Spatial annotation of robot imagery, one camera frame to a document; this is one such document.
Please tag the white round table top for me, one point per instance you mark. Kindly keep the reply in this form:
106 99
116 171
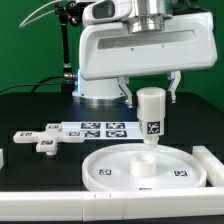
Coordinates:
136 167

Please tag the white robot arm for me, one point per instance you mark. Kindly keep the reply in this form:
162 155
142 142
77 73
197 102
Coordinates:
146 16

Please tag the white fence bar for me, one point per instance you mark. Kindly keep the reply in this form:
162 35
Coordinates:
96 206
213 167

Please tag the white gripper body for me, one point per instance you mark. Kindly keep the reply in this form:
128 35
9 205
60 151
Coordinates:
110 51

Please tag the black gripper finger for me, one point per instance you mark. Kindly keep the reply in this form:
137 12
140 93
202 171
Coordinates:
174 77
122 83

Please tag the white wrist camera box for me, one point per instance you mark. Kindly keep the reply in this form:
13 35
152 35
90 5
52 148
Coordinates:
104 11

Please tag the white right fence bar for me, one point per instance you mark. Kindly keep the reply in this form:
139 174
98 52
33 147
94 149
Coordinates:
213 167

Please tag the white cross-shaped table base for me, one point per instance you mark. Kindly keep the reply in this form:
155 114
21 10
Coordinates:
47 141

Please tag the white left fence piece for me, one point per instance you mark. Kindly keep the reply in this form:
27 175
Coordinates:
1 159

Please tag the white front fence bar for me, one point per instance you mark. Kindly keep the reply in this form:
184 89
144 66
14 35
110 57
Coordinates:
96 206

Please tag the white marker tag sheet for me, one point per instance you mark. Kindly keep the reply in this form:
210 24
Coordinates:
105 130

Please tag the black camera stand pole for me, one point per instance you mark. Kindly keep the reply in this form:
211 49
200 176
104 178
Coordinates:
71 14

